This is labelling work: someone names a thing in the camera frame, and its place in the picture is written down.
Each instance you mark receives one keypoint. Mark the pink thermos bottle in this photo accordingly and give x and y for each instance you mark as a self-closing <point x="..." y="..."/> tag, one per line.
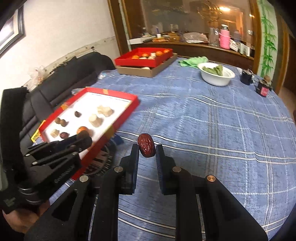
<point x="224" y="37"/>

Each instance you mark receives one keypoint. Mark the black leather sofa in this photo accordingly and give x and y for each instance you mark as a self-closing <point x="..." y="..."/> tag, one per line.
<point x="56" y="89"/>

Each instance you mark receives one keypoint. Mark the glass pitcher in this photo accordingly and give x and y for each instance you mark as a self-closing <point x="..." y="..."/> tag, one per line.
<point x="214" y="37"/>

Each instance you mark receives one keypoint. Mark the light green cloth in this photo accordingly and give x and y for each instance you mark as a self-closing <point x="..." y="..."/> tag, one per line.
<point x="193" y="62"/>

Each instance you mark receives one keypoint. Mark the red box with fruits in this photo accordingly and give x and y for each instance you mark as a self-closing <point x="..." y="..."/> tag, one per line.
<point x="144" y="57"/>

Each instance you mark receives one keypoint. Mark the picture frame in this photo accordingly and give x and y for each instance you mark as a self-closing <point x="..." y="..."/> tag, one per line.
<point x="12" y="31"/>

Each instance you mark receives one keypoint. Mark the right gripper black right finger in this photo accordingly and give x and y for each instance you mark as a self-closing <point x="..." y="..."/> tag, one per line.
<point x="205" y="209"/>

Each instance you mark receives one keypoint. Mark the red tray white inside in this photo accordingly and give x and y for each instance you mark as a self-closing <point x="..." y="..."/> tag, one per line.
<point x="86" y="102"/>

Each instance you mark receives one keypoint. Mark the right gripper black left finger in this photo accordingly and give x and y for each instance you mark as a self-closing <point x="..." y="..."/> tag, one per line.
<point x="88" y="209"/>

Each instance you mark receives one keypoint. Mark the small orange mandarin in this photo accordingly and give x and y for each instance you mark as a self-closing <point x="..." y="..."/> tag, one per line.
<point x="82" y="128"/>

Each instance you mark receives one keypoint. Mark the black cup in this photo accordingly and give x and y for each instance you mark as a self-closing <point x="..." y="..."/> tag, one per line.
<point x="246" y="77"/>

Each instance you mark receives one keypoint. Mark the beige cake cube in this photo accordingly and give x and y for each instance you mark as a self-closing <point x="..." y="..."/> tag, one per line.
<point x="55" y="133"/>

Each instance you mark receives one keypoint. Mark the beige cake piece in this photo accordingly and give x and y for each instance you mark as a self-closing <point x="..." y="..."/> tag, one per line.
<point x="105" y="110"/>
<point x="95" y="120"/>

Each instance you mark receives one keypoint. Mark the white bowl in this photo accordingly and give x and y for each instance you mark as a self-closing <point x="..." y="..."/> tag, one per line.
<point x="216" y="80"/>

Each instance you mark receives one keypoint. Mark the left hand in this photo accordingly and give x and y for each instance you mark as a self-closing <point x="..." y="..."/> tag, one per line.
<point x="21" y="220"/>

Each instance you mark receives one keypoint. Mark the blue plaid tablecloth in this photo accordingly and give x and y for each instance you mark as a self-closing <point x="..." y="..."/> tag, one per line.
<point x="245" y="140"/>

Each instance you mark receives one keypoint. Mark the brown longan fruit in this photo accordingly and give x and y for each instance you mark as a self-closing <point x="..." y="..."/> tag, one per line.
<point x="57" y="120"/>

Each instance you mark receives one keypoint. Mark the dark jar red label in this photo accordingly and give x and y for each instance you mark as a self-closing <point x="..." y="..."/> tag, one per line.
<point x="264" y="86"/>

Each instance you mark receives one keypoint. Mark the yellow leaflet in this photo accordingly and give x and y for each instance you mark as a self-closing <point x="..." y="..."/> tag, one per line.
<point x="37" y="133"/>

